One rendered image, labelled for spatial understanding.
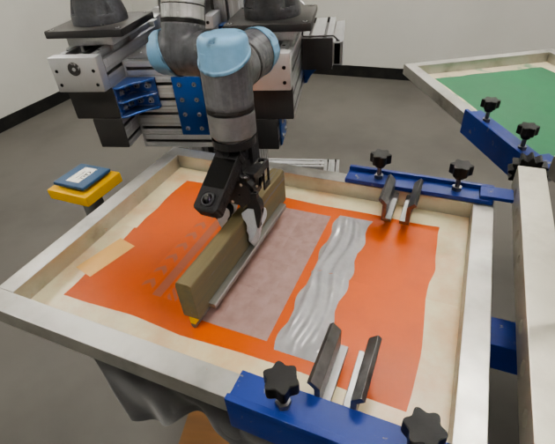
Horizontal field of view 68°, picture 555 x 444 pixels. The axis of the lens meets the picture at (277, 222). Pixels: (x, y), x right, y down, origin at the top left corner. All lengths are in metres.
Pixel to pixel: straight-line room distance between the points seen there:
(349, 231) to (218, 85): 0.40
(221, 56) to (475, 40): 3.94
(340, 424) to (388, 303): 0.25
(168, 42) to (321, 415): 0.61
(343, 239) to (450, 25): 3.73
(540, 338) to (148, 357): 0.52
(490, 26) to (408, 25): 0.70
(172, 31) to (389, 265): 0.55
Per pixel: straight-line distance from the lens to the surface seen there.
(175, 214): 0.96
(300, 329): 0.67
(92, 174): 1.17
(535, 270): 0.72
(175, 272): 0.81
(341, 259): 0.78
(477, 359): 0.65
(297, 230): 0.86
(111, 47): 1.31
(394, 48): 4.53
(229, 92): 0.62
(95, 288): 0.84
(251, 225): 0.73
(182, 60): 0.76
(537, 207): 0.86
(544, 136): 1.33
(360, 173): 0.95
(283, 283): 0.75
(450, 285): 0.78
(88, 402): 1.91
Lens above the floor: 1.49
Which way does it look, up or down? 38 degrees down
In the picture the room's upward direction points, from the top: 4 degrees counter-clockwise
